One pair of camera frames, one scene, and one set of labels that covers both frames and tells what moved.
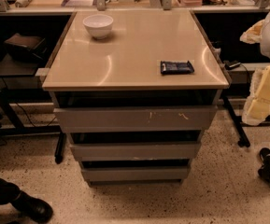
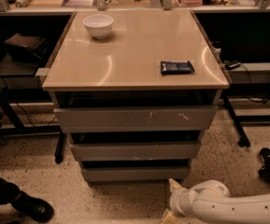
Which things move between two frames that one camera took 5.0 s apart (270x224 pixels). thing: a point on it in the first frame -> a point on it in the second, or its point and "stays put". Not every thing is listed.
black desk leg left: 60,151 stays put
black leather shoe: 0,191 stays put
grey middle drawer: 136,151 stays put
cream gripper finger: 253,34 -> 170,218
